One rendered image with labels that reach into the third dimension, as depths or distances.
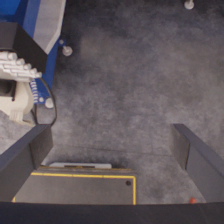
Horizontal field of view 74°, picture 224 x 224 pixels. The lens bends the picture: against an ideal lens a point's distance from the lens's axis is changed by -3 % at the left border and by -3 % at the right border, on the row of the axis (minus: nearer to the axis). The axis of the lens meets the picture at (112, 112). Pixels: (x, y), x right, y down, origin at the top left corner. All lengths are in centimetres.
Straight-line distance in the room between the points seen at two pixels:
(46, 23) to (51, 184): 109
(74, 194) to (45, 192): 23
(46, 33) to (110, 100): 92
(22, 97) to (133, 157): 112
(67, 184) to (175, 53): 161
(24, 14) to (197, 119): 159
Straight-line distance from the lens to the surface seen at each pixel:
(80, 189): 132
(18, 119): 89
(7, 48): 65
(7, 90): 91
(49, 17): 97
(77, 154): 163
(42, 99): 156
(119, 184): 127
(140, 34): 188
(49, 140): 17
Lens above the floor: 155
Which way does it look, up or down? 83 degrees down
